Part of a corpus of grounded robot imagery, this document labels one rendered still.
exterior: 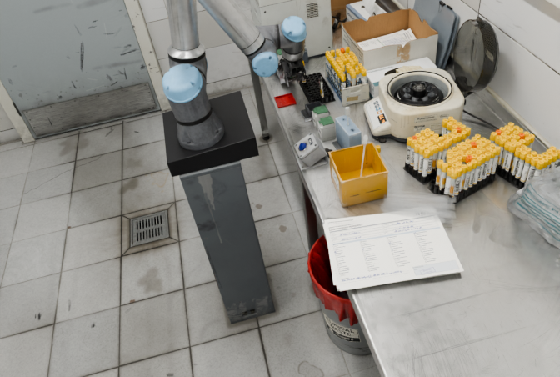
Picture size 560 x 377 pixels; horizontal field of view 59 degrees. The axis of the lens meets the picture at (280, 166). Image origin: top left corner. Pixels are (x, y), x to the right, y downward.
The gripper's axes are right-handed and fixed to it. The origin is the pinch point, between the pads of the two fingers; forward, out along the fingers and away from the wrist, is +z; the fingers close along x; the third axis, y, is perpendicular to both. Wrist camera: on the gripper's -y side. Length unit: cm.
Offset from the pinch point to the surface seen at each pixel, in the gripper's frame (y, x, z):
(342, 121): 31.9, 7.5, -24.2
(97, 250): 22, -107, 94
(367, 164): 47, 11, -24
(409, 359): 99, -2, -51
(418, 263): 80, 9, -42
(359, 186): 55, 4, -34
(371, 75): 11.4, 26.3, -8.9
